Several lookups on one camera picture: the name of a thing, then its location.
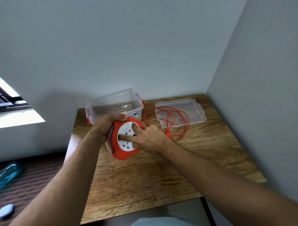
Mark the person's left hand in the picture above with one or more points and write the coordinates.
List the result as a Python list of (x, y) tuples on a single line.
[(102, 127)]

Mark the window with black bars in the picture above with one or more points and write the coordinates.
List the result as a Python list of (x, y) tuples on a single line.
[(16, 120)]

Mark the blue transparent bottle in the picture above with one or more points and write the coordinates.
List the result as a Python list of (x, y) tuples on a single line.
[(8, 173)]

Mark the small light blue case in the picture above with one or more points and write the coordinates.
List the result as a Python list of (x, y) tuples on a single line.
[(6, 210)]

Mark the clear plastic storage box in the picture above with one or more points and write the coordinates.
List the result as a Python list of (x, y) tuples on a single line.
[(111, 100)]

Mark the light blue shorts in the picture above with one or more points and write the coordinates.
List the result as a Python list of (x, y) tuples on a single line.
[(160, 222)]

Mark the person's left forearm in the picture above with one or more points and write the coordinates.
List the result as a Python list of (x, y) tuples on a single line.
[(62, 184)]

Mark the brown textured mattress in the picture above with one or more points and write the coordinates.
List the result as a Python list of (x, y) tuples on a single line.
[(32, 181)]

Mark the black metal table leg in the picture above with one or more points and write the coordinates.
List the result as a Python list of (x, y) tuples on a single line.
[(206, 211)]

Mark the person's right forearm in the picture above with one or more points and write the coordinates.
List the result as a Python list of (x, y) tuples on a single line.
[(228, 184)]

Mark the clear plastic box lid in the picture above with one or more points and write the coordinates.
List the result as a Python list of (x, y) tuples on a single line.
[(198, 116)]

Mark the person's right hand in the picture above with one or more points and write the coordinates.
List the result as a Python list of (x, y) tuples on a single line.
[(151, 140)]

